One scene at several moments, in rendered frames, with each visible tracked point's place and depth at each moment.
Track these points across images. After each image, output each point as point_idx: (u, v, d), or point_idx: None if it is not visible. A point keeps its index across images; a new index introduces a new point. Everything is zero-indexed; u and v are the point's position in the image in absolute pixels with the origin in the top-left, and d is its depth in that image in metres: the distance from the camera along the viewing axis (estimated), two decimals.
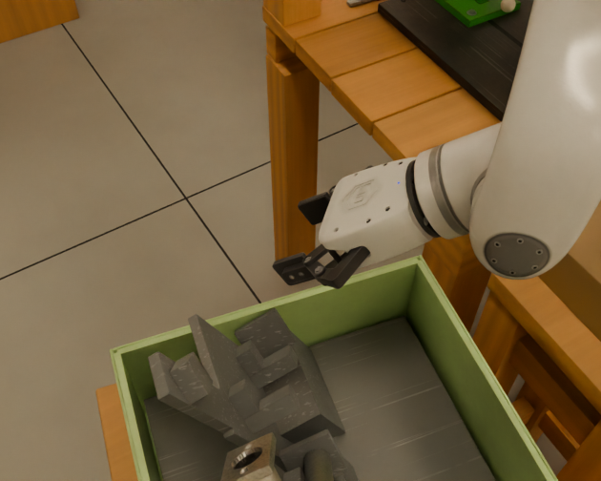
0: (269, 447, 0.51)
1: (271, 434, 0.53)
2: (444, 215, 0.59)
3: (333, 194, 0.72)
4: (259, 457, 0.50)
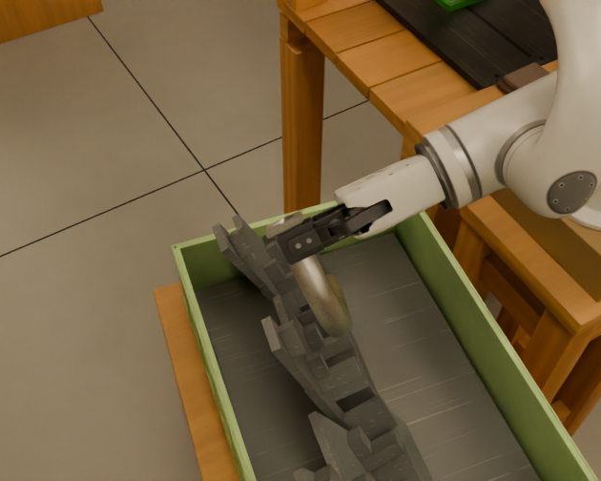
0: (299, 212, 0.72)
1: (300, 210, 0.74)
2: (461, 161, 0.67)
3: (322, 213, 0.74)
4: (292, 217, 0.71)
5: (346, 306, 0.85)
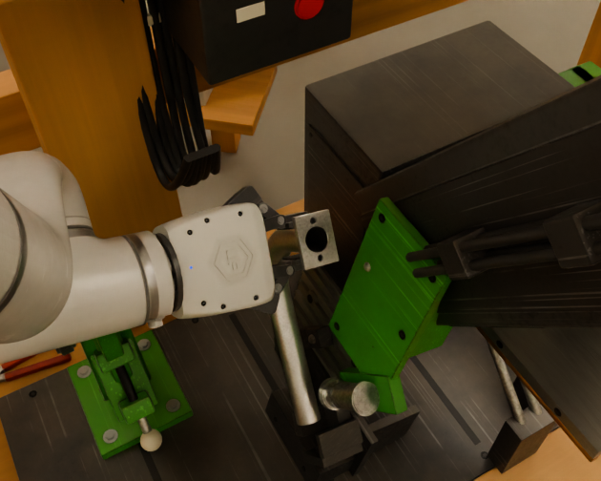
0: (300, 244, 0.70)
1: (304, 264, 0.70)
2: (132, 234, 0.62)
3: (282, 265, 0.70)
4: (305, 233, 0.70)
5: (275, 327, 0.84)
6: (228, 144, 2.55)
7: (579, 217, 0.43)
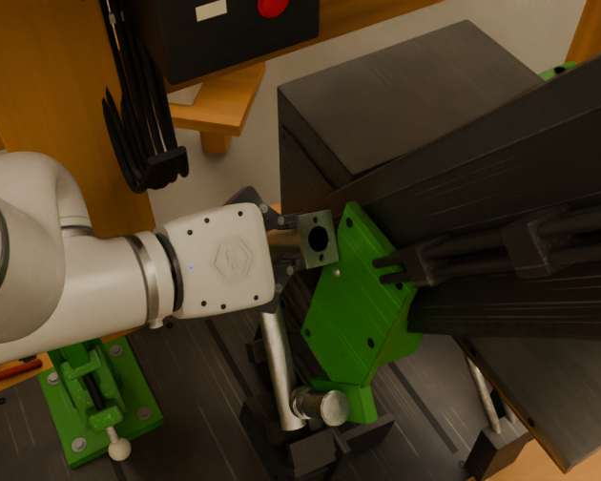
0: (303, 242, 0.70)
1: (306, 263, 0.70)
2: (132, 234, 0.62)
3: (282, 265, 0.70)
4: (308, 232, 0.70)
5: (263, 330, 0.83)
6: (217, 145, 2.53)
7: (534, 224, 0.41)
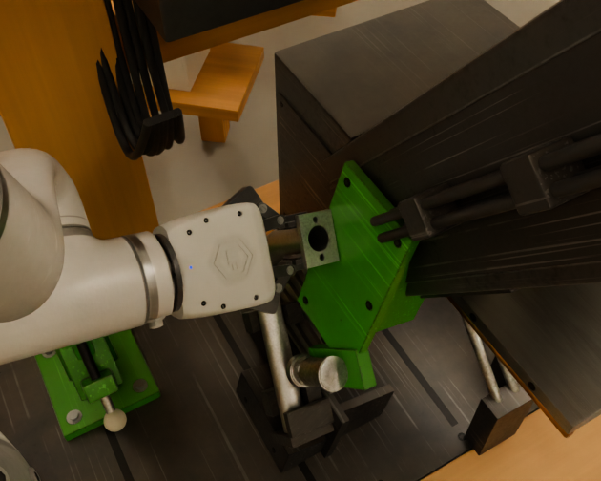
0: (303, 242, 0.70)
1: (306, 262, 0.70)
2: (132, 234, 0.63)
3: (282, 265, 0.70)
4: (308, 231, 0.70)
5: (264, 333, 0.83)
6: (217, 134, 2.52)
7: (536, 156, 0.40)
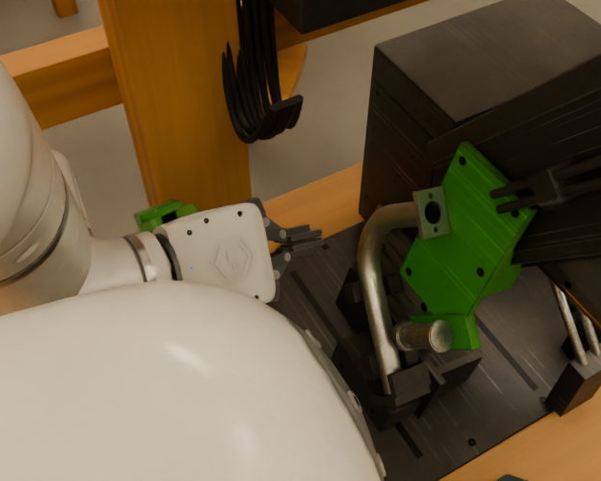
0: (421, 216, 0.77)
1: (423, 234, 0.77)
2: (132, 235, 0.62)
3: (279, 254, 0.70)
4: (424, 206, 0.77)
5: (367, 303, 0.90)
6: None
7: None
